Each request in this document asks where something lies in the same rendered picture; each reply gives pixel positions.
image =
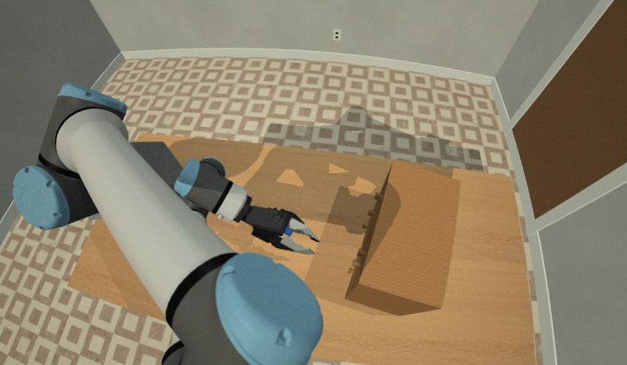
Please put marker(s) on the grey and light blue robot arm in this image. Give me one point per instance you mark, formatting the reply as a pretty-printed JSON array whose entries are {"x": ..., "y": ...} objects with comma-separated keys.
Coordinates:
[{"x": 252, "y": 312}]

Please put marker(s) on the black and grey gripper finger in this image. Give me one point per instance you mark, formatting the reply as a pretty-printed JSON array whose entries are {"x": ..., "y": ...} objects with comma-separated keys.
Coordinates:
[
  {"x": 287, "y": 243},
  {"x": 299, "y": 227}
]

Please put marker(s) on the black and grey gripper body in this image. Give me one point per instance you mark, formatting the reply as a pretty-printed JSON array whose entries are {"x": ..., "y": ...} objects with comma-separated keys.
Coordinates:
[{"x": 256, "y": 231}]

